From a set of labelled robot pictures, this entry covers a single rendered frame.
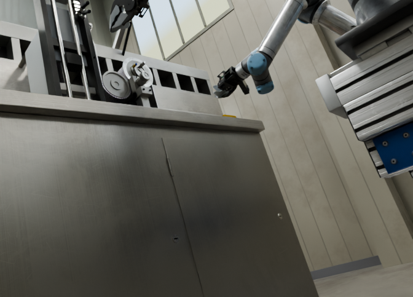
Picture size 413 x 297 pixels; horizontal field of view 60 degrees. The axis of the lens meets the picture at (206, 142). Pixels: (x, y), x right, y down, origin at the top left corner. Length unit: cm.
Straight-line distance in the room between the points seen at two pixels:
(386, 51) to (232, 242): 66
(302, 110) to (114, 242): 327
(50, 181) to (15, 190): 7
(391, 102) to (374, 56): 11
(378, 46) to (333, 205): 297
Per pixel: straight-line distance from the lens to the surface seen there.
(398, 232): 336
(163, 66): 223
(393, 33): 90
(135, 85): 145
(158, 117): 105
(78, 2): 142
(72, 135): 92
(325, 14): 165
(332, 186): 377
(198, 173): 110
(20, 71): 172
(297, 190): 391
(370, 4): 94
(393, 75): 88
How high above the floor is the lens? 44
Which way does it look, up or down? 18 degrees up
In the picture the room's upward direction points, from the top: 17 degrees counter-clockwise
